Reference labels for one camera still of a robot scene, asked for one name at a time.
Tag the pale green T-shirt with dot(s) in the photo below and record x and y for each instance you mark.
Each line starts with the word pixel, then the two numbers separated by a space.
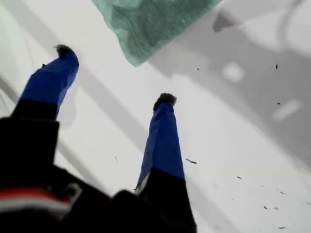
pixel 150 26

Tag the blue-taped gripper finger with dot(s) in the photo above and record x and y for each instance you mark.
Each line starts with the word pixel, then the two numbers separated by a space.
pixel 162 145
pixel 48 80

